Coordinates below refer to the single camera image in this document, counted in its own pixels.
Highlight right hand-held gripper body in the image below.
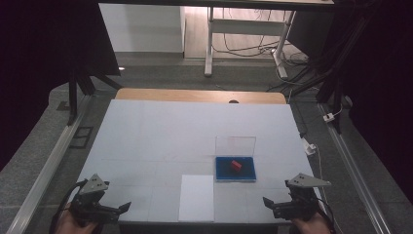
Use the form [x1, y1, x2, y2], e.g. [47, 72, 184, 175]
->
[272, 173, 332, 222]

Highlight black floor cables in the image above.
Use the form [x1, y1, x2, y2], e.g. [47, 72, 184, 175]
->
[212, 8, 310, 66]

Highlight black curtain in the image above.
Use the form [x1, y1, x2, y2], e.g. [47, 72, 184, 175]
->
[0, 0, 122, 174]

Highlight black floor frame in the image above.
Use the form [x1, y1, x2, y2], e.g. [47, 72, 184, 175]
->
[68, 126, 94, 150]

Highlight person's left hand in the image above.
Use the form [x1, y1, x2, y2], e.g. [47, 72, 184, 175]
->
[53, 203, 99, 234]

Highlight red stamp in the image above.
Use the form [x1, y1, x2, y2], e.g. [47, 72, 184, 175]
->
[230, 159, 244, 173]

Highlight blue ink pad case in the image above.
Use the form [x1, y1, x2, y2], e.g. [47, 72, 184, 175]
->
[214, 136, 258, 183]

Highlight white desk frame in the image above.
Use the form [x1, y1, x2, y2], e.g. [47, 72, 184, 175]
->
[204, 6, 297, 79]

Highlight white table cover board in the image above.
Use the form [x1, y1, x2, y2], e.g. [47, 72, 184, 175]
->
[76, 98, 330, 225]

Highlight white paper sheet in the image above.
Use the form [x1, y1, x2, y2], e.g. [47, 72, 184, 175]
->
[177, 174, 215, 223]

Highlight black stand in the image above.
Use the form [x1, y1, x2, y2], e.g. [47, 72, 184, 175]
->
[290, 19, 350, 135]
[65, 66, 124, 127]

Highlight person's right hand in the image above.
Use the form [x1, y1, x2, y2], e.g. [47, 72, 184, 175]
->
[289, 208, 333, 234]

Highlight wooden table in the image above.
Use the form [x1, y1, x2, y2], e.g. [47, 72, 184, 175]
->
[114, 87, 288, 105]

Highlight white power adapter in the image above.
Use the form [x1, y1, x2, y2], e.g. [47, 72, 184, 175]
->
[302, 137, 318, 157]

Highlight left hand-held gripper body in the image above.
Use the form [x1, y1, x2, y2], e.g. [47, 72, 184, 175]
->
[68, 173, 121, 226]

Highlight aluminium rail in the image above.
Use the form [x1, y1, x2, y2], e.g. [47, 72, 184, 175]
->
[6, 94, 94, 234]
[317, 102, 394, 234]

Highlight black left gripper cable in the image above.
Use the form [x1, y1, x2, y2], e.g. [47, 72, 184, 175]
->
[48, 177, 90, 234]

